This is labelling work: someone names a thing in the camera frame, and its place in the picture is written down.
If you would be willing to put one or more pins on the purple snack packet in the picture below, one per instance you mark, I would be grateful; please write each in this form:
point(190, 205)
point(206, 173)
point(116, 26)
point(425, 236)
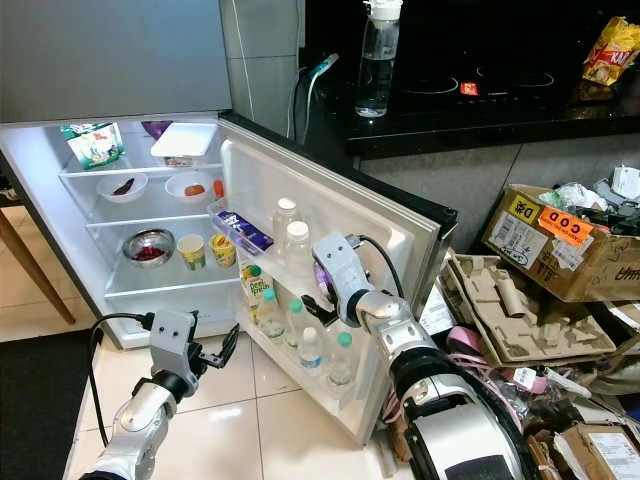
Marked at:
point(322, 280)

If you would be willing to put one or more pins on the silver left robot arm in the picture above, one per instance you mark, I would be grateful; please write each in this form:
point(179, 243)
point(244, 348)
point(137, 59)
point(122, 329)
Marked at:
point(145, 415)

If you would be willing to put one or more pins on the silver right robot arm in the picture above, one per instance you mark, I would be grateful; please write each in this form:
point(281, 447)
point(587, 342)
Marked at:
point(450, 410)

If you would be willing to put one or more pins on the small clear bottle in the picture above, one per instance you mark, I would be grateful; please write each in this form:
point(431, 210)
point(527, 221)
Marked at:
point(295, 318)

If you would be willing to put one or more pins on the green capped bottle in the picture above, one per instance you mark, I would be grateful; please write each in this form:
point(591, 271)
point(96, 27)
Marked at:
point(270, 315)

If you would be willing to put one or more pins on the teal capped water bottle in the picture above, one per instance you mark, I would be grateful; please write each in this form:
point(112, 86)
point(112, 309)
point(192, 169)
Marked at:
point(342, 362)

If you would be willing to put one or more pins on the green orange juice carton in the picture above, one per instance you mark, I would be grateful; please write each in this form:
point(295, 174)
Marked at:
point(255, 290)

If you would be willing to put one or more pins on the white capped clear bottle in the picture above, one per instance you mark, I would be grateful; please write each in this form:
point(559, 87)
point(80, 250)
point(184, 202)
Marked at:
point(285, 215)
point(298, 247)

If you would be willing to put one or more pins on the yellow printed cup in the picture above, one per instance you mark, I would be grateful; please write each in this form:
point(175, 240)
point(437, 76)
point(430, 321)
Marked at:
point(222, 252)

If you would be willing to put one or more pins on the white paper cup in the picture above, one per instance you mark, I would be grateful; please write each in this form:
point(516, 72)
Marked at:
point(191, 255)

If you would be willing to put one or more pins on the blue purple carton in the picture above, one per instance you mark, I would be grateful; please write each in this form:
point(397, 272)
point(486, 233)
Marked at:
point(248, 232)

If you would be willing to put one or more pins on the steel bowl of berries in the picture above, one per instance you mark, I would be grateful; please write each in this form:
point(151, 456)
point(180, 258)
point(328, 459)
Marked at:
point(148, 250)

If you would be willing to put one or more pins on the pink plastic hanger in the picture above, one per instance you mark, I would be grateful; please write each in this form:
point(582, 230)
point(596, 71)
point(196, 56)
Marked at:
point(470, 345)

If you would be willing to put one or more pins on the small red bottle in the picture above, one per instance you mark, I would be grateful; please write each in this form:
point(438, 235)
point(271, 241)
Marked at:
point(218, 190)

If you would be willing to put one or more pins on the refrigerator lower door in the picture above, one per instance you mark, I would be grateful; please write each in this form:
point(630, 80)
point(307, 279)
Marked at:
point(260, 165)

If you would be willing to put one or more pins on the white bowl with orange food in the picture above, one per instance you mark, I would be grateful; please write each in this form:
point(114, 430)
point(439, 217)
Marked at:
point(190, 188)

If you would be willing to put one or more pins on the black floor rug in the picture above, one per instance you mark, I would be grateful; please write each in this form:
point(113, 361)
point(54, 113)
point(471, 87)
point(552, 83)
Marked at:
point(40, 420)

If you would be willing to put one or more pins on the moulded pulp packing tray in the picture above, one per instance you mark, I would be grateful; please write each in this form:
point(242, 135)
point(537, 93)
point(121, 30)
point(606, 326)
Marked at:
point(520, 310)

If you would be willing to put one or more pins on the white bowl with dark food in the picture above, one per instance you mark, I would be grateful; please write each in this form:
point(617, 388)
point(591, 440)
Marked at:
point(122, 190)

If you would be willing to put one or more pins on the light wooden table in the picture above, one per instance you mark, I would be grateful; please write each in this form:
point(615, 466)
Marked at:
point(35, 265)

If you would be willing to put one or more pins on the white lidded food container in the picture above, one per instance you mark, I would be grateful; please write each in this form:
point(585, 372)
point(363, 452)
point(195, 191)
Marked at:
point(185, 142)

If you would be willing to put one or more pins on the cardboard box orange label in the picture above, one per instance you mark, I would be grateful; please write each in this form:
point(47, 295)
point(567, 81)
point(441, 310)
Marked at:
point(540, 240)

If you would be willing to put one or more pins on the purple bag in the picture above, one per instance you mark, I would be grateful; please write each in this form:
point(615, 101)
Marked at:
point(155, 129)

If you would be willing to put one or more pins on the green white packet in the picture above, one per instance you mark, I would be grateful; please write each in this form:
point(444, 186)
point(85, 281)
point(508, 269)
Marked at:
point(95, 147)

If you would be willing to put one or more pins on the tall clear water bottle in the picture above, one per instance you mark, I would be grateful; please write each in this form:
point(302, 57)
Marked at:
point(377, 70)

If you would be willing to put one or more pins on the black kitchen counter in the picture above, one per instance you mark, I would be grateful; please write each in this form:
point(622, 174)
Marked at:
point(510, 100)

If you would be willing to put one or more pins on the crumpled plastic bag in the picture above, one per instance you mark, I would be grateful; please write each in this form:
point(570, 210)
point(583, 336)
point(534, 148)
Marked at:
point(585, 195)

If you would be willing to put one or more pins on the flattened labelled cardboard box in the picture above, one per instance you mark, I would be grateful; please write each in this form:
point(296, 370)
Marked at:
point(595, 450)

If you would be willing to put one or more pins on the silver freezer door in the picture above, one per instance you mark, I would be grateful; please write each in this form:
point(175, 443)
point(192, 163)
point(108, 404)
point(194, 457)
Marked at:
point(110, 55)

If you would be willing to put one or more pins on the yellow red snack bag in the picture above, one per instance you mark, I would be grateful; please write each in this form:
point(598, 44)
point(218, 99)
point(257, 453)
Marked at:
point(612, 55)

